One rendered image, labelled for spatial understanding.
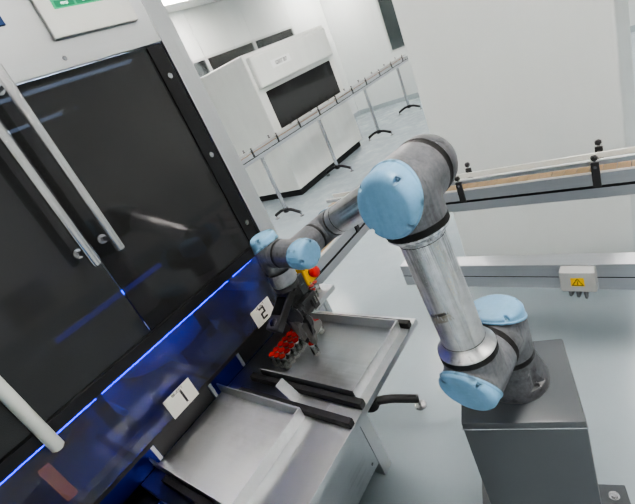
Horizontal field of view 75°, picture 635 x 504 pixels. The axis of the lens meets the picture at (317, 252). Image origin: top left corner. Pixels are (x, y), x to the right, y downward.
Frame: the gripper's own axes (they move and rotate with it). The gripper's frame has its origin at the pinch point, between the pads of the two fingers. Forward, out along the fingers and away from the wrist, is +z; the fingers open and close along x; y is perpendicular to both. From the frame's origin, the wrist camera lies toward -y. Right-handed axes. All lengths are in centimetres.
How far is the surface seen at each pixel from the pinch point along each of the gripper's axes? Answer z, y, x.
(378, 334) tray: 5.2, 11.4, -15.6
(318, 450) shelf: 5.4, -26.0, -19.2
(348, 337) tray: 5.2, 8.7, -6.4
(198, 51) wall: -142, 427, 480
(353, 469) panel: 71, 2, 16
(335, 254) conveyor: 4, 53, 27
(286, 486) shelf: 5.4, -35.7, -17.1
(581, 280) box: 42, 89, -52
